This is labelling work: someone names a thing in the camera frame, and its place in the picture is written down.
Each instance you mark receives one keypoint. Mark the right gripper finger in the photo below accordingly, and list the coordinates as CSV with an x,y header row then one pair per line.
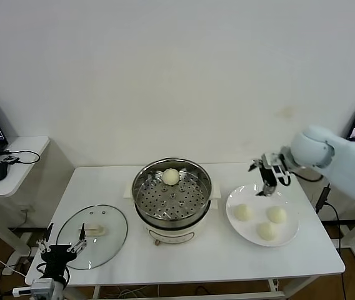
x,y
266,191
256,163

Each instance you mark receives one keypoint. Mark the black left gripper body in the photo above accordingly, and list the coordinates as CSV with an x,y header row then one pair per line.
x,y
55,254

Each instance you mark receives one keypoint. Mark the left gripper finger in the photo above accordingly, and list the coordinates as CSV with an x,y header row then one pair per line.
x,y
50,230
83,232

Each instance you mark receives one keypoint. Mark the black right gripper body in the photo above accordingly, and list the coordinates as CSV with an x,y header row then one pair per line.
x,y
268,176

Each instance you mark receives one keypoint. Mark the white steamed baozi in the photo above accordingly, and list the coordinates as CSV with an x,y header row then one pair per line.
x,y
266,231
170,177
243,213
276,214

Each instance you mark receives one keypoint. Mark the glass pot lid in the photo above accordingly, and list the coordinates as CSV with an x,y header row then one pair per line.
x,y
108,218

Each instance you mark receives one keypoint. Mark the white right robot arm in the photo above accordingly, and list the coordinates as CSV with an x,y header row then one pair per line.
x,y
346,162

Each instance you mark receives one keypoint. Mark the stainless steel steamer basket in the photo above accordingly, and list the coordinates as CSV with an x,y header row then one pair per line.
x,y
165,203

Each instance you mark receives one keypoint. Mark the white round plate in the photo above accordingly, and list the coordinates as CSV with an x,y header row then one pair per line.
x,y
285,200

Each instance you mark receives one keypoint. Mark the white power strip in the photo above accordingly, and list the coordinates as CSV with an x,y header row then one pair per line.
x,y
8,270

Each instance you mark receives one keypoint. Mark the white side table with mouse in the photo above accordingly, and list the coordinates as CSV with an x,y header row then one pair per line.
x,y
24,147

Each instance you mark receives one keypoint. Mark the cream electric cooking pot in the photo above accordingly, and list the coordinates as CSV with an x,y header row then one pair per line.
x,y
171,236

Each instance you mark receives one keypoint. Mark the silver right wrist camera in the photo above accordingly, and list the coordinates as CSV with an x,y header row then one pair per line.
x,y
280,175

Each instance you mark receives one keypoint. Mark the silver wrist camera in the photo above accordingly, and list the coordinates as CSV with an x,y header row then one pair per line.
x,y
41,286
280,175

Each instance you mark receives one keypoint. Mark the white wall socket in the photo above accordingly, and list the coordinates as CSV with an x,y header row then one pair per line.
x,y
25,208

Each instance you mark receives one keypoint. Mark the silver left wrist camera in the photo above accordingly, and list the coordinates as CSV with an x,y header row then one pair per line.
x,y
41,286

